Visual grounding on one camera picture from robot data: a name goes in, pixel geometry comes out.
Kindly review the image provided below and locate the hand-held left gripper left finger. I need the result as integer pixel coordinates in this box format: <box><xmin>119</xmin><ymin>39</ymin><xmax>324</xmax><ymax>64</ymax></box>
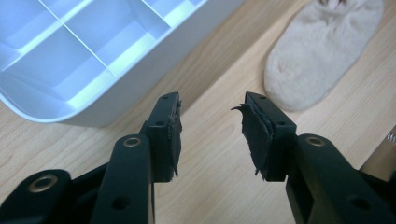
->
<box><xmin>139</xmin><ymin>91</ymin><xmax>183</xmax><ymax>183</ymax></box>

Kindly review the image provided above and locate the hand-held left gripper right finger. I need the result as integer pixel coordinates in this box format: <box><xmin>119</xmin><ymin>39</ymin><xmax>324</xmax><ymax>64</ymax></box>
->
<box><xmin>231</xmin><ymin>91</ymin><xmax>297</xmax><ymax>183</ymax></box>

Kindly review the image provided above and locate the beige sock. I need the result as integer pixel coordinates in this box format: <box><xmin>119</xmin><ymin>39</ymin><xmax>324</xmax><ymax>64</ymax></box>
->
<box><xmin>263</xmin><ymin>0</ymin><xmax>386</xmax><ymax>112</ymax></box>

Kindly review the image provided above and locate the white divided storage box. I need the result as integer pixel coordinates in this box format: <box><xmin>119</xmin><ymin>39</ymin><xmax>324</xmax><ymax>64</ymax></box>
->
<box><xmin>0</xmin><ymin>0</ymin><xmax>247</xmax><ymax>129</ymax></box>

